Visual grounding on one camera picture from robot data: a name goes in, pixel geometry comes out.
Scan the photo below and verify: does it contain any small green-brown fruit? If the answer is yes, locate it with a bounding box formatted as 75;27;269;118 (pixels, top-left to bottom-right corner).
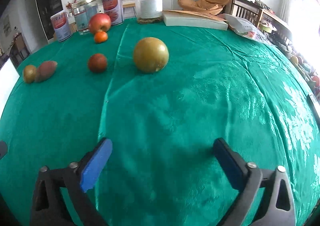
23;65;37;84

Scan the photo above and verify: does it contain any small sweet potato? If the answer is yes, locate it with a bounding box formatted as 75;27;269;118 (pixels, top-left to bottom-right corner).
35;61;57;83

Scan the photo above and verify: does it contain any dark red round fruit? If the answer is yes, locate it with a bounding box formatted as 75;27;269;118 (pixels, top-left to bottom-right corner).
87;53;107;73

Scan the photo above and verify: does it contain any white box brown bottom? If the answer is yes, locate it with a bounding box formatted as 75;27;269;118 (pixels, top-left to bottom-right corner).
0;58;20;115

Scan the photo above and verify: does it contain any green satin tablecloth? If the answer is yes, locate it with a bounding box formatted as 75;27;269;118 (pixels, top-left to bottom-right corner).
1;19;319;225

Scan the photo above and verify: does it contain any white red can left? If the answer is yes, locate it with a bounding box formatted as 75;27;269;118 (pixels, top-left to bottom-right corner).
50;10;72;42

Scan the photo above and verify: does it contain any white red can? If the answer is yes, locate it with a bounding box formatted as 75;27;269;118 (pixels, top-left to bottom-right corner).
102;0;124;26
50;10;72;42

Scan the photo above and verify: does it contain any small orange tangerine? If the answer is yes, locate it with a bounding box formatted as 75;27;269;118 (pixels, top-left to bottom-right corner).
94;31;108;44

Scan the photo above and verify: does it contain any white plastic bag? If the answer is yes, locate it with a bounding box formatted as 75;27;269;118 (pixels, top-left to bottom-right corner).
222;13;272;45

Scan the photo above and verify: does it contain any red apple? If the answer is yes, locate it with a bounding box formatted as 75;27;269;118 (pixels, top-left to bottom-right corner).
88;13;111;34

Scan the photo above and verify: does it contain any clear glass jar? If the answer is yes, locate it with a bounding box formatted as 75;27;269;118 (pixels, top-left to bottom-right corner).
72;0;99;35

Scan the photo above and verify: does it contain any wooden chair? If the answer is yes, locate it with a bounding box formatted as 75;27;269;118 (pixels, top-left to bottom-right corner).
230;0;263;27

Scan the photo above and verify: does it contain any white foam board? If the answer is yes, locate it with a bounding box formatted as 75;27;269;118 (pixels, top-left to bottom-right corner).
163;11;228;31

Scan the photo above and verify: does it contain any orange cushion cloth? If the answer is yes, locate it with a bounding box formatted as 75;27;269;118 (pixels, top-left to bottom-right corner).
178;0;231;15

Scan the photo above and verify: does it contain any white red can right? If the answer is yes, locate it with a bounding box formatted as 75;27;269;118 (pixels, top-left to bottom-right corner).
102;0;124;26

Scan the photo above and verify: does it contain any clear jar black lid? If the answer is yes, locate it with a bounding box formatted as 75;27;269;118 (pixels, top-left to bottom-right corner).
135;0;163;24

